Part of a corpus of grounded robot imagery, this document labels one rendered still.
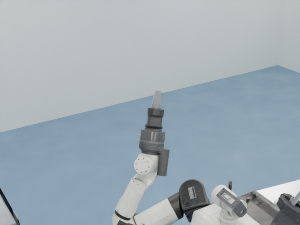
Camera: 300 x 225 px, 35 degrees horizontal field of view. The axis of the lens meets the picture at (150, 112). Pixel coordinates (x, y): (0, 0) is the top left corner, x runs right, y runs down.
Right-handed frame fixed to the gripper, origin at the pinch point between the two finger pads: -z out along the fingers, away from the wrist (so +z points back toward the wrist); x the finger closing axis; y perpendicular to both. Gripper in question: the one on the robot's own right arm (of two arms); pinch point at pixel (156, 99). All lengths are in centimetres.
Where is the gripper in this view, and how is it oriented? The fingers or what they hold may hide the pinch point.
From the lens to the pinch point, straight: 167.5
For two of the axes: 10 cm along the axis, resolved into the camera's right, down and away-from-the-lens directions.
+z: -1.2, 9.9, 0.4
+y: -9.9, -1.2, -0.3
